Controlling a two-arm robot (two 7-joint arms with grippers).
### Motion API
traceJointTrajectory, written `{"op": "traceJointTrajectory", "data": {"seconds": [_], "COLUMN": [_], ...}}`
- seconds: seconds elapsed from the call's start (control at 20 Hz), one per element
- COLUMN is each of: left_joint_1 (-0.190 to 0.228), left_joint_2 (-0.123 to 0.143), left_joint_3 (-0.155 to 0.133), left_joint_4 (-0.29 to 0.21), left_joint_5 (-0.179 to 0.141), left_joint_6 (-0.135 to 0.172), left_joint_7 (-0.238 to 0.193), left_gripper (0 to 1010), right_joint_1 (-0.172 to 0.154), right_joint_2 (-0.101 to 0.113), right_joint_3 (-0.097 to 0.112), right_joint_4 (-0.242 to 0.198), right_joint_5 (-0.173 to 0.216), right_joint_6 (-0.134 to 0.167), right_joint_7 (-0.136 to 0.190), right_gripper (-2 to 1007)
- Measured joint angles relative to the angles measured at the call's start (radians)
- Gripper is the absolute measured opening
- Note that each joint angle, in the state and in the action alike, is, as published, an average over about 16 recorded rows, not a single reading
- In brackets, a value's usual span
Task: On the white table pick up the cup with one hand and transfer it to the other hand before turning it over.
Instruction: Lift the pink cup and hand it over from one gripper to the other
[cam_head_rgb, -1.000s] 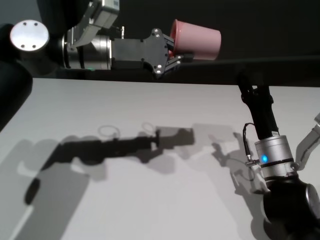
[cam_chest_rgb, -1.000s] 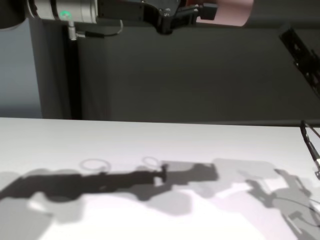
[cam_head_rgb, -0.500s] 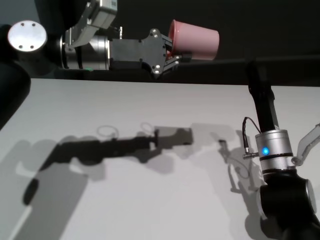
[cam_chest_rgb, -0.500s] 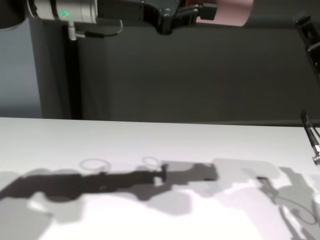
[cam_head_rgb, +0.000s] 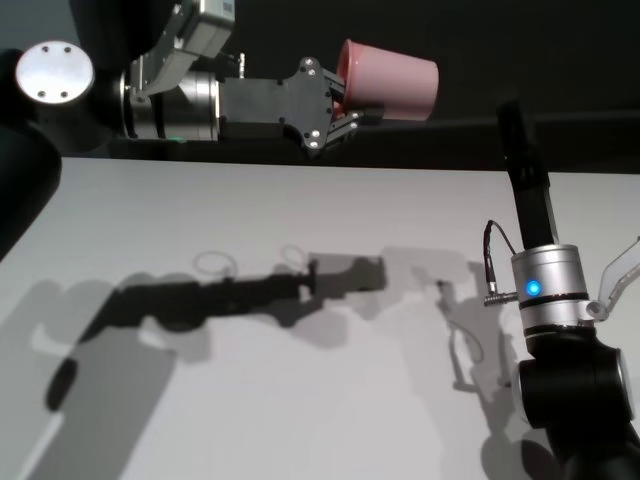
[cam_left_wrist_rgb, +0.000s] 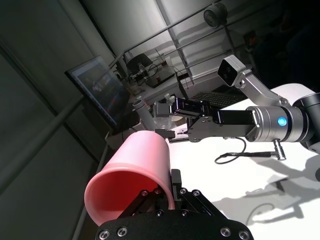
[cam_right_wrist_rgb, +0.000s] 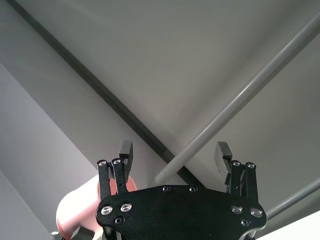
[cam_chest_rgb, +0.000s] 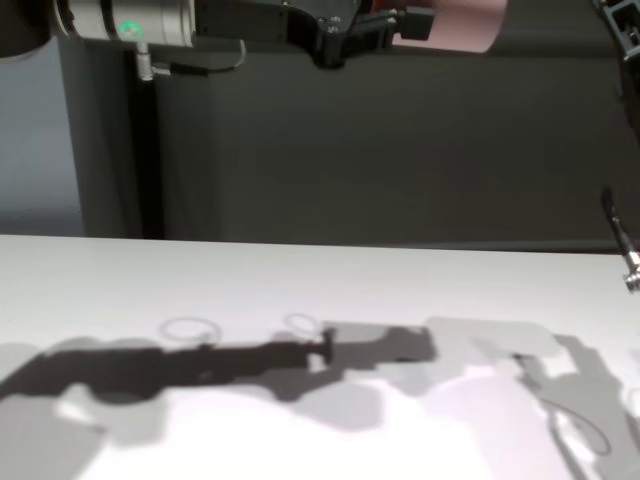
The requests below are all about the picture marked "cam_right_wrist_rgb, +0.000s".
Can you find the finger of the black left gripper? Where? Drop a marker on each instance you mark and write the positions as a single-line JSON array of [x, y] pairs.
[[83, 233]]

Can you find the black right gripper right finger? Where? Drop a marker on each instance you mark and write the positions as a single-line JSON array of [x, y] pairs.
[[222, 160]]

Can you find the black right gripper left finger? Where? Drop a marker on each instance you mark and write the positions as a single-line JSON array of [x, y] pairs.
[[122, 175]]

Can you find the pink plastic cup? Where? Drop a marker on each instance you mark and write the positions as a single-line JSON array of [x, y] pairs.
[[77, 207]]

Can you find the thin grey rail bar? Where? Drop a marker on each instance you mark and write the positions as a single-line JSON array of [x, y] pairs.
[[295, 197]]

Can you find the black frame post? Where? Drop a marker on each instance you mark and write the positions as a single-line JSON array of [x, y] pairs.
[[87, 77]]

